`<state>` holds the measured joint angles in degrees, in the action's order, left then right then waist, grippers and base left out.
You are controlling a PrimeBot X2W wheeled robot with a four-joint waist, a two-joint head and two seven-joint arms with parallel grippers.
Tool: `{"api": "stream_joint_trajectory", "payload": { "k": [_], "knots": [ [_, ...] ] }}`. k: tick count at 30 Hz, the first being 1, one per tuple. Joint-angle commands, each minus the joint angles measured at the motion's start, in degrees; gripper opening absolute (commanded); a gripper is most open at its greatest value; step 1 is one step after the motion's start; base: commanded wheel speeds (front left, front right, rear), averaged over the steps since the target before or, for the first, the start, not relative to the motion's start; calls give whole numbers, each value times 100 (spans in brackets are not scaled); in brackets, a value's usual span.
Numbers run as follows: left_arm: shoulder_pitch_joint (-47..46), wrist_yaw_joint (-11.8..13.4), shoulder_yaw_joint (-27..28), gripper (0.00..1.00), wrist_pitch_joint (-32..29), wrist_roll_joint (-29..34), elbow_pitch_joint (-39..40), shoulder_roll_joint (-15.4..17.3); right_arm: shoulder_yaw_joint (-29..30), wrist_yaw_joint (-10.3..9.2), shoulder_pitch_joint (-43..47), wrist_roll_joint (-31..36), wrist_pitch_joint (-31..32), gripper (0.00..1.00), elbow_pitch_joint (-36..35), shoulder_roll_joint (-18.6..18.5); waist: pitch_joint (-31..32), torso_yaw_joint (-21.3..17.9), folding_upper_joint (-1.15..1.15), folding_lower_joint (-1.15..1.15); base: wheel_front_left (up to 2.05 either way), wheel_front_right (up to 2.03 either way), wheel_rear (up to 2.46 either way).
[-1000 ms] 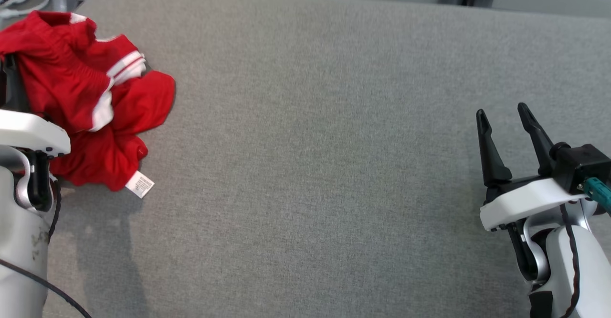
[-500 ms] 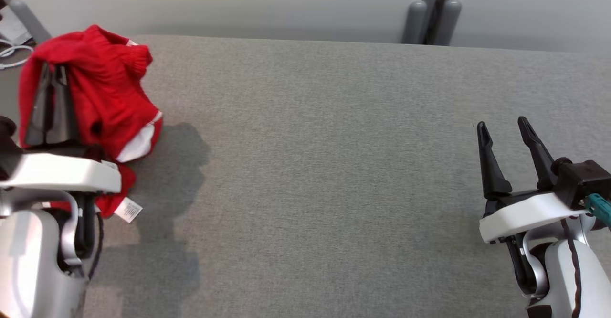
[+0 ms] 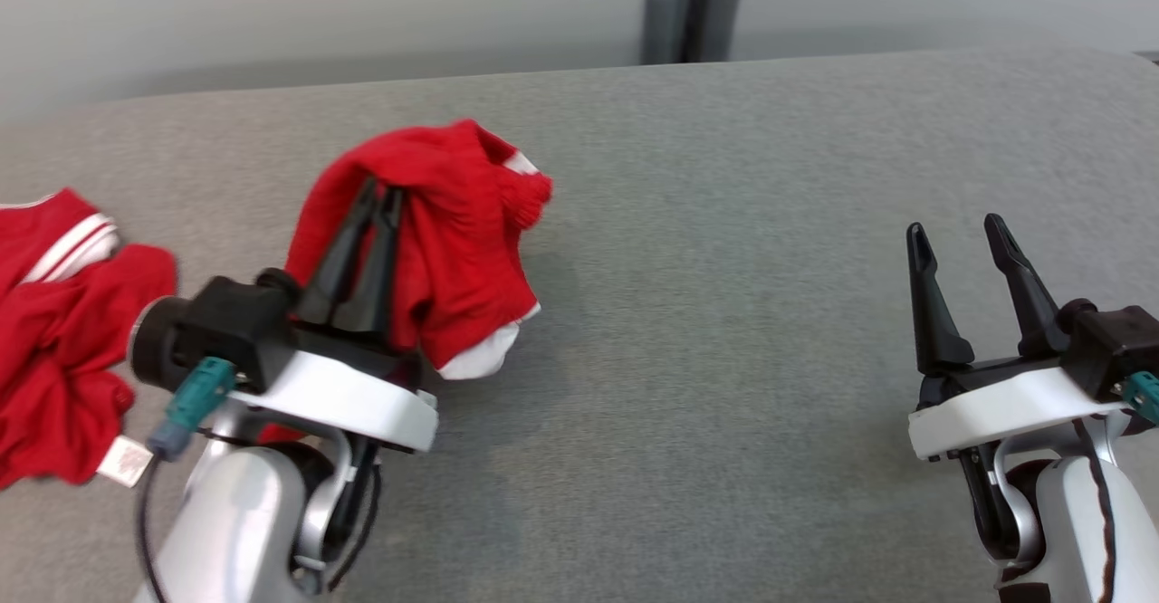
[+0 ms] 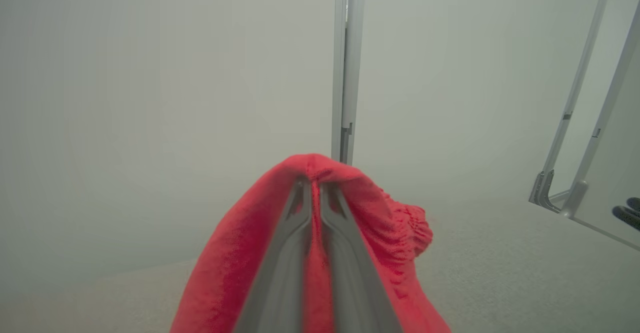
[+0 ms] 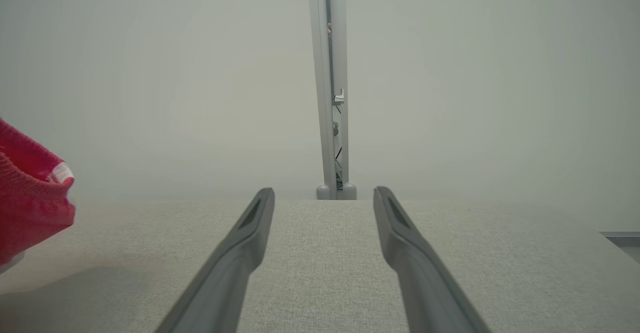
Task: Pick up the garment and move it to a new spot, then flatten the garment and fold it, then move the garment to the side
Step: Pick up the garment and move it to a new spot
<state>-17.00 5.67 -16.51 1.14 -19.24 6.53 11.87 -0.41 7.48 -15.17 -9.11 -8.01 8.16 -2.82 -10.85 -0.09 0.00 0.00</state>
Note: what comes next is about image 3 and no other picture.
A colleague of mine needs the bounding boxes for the right camera cable teal plug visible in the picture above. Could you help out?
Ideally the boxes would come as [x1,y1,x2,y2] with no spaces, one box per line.
[1121,371,1159,425]

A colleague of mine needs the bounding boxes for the red shirt white striped trim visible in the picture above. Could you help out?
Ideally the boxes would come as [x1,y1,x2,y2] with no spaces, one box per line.
[0,188,178,489]

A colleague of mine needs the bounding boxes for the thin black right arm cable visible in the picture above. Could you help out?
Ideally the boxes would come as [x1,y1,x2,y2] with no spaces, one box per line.
[1073,417,1120,603]

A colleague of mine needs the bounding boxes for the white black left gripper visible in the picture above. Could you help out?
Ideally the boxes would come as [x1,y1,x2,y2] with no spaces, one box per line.
[231,177,440,455]

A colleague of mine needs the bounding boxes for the camera cable teal plug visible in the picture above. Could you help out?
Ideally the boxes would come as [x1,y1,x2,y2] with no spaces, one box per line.
[136,356,238,590]
[1121,371,1159,425]

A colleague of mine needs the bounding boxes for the grey metal post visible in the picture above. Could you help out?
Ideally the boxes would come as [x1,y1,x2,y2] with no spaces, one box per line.
[641,0,743,65]

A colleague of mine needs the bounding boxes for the left camera cable teal plug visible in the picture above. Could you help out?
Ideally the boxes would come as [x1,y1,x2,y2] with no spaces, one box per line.
[136,356,238,590]

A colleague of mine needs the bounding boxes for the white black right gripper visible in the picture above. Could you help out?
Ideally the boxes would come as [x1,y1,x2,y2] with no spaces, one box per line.
[906,214,1133,461]

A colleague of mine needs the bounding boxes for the red shorts with white hem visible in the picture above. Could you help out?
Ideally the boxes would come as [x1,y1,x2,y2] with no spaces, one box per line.
[260,120,553,445]

